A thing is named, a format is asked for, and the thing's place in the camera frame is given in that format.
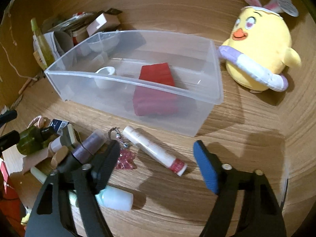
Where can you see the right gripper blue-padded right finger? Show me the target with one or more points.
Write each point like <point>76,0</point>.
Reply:
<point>260,215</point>

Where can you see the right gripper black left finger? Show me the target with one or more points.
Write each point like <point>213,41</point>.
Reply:
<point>51,213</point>

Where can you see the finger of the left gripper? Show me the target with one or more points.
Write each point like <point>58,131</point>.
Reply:
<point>8,140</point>
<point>7,117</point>

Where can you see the purple black cosmetic tube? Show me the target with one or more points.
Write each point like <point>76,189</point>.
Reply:
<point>83,153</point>

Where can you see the dark green glass bottle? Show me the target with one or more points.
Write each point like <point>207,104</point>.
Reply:
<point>35,139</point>

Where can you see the mint green white tube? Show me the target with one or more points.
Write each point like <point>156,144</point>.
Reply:
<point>115,198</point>

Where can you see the small green rectangular bottle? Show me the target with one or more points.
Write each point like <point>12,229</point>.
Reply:
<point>70,137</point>

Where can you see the pink butterfly keychain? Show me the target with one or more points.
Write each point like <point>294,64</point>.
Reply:
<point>126,157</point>

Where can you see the blue barcode small box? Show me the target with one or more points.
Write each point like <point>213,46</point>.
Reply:
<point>58,125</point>

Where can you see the white red-capped tube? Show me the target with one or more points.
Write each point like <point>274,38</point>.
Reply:
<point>155,151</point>

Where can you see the white tape roll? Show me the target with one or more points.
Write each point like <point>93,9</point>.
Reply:
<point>105,82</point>

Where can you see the red foil pouch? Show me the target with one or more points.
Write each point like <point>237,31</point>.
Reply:
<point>147,101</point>

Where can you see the pale yellow-green stick tube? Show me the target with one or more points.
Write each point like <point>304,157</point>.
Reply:
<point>39,175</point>

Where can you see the tall yellow spray bottle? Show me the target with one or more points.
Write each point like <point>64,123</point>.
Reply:
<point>44,50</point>

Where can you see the white folded paper bag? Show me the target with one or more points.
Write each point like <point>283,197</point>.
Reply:
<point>59,42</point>

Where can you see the stack of books and papers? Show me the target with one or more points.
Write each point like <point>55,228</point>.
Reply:
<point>77,24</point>

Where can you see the white bowl of stones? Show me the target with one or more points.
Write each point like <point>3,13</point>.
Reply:
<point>106,42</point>

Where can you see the clear plastic storage bin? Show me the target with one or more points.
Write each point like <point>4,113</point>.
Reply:
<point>192,60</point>

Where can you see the small white pink box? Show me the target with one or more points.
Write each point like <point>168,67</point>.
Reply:
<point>102,22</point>

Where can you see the yellow chick bunny plush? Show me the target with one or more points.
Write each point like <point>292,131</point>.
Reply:
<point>260,46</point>

